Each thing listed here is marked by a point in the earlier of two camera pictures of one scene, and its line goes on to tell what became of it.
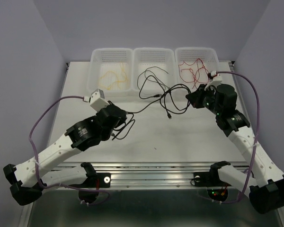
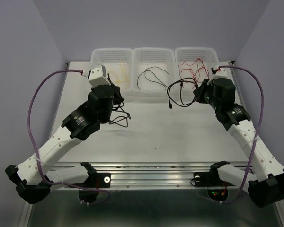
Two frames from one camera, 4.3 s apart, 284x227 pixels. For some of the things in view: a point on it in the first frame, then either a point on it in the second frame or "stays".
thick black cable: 133,118 -> 122,121
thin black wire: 152,81 stays
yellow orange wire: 118,81 stays
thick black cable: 169,113 -> 187,79
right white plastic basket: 192,65 stays
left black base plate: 102,180 stays
